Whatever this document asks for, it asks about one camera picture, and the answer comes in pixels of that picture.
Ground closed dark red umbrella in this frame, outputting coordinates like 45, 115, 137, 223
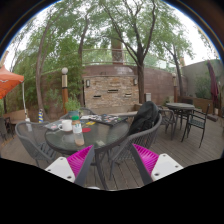
207, 61, 219, 108

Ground dark printed tray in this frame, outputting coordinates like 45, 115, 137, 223
89, 114, 126, 126

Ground potted green plant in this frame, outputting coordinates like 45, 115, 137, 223
65, 97, 81, 118

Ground red round coaster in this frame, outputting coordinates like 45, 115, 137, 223
82, 127, 91, 133

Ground round glass patio table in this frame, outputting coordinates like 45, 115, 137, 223
45, 120, 129, 190

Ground round background patio table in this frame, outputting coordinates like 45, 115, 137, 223
165, 102, 196, 141

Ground grey wicker chair left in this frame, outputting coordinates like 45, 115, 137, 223
15, 121, 56, 166

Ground black metal chair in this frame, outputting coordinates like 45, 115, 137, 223
182, 105, 210, 140

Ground grey wicker chair far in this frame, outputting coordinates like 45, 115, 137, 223
61, 107, 94, 119

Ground black backpack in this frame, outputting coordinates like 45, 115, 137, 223
129, 101, 159, 135

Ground large central tree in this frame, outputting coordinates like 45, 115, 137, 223
99, 0, 194, 103

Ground clear bottle green cap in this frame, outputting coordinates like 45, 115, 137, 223
72, 115, 84, 146

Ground white ceramic mug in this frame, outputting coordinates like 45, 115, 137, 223
58, 120, 72, 132

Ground globe lamp post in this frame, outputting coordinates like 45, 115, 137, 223
62, 67, 68, 114

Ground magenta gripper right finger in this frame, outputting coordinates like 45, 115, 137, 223
131, 144, 182, 185

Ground orange patio umbrella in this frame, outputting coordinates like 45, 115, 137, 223
0, 66, 24, 99

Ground grey wicker chair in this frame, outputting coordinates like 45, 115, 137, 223
15, 121, 56, 166
61, 107, 94, 119
109, 115, 162, 174

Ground grey wicker chair right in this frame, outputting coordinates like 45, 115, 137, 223
109, 115, 162, 174

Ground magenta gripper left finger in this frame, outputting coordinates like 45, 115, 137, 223
46, 145, 95, 186

